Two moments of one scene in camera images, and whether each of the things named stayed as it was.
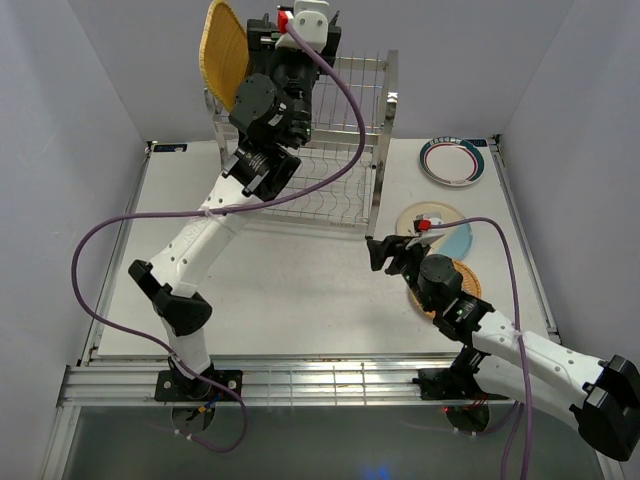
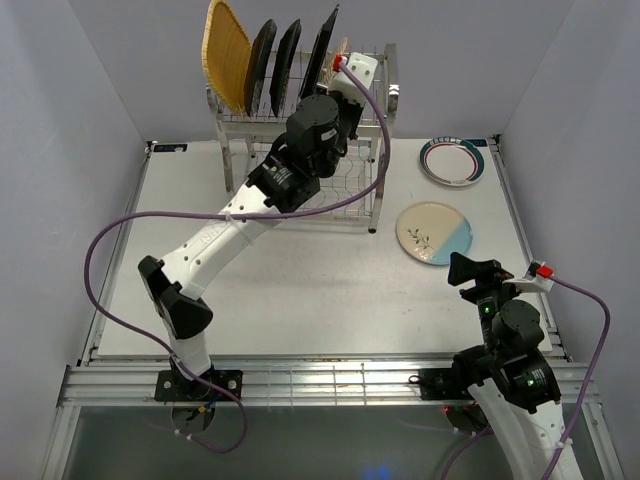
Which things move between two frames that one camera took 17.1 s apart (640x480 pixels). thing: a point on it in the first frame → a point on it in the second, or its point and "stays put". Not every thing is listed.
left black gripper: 262,48 → 355,110
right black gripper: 391,246 → 487,274
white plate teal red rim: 452,161 stays put
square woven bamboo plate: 223,52 stays put
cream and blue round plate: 457,238 stays put
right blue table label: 479,142 stays put
